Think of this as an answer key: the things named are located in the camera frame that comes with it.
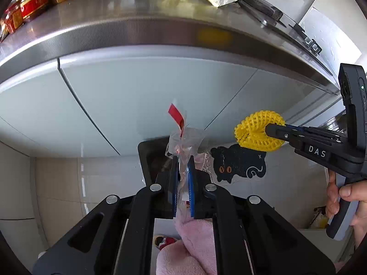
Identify pink fleece clothing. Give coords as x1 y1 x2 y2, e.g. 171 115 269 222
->
156 212 219 275

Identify yellow foam fruit net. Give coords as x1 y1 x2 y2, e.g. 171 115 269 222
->
234 110 286 153

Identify white printed plastic bag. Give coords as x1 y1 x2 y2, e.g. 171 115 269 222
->
195 152 214 183

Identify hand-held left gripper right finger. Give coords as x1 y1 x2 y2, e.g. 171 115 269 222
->
187 155 336 275

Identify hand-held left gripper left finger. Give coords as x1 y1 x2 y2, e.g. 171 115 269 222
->
33 156 180 275

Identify white cabinet door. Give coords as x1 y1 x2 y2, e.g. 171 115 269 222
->
205 69 342 149
0 59 121 158
59 54 259 149

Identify red snack packet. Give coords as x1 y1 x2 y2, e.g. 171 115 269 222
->
3 3 24 34

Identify clear plastic wrapper red tab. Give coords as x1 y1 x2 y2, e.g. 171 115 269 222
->
165 102 206 215

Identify black cat sticker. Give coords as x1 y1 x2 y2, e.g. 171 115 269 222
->
210 144 267 184

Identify grey trash bin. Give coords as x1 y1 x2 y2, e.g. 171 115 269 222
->
138 137 214 188

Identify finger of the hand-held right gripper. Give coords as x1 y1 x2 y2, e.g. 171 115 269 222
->
285 124 345 144
265 123 334 164

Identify red and yellow slipper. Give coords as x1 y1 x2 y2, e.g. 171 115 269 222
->
153 234 178 250

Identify person's right hand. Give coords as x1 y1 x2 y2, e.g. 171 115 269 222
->
325 172 367 248

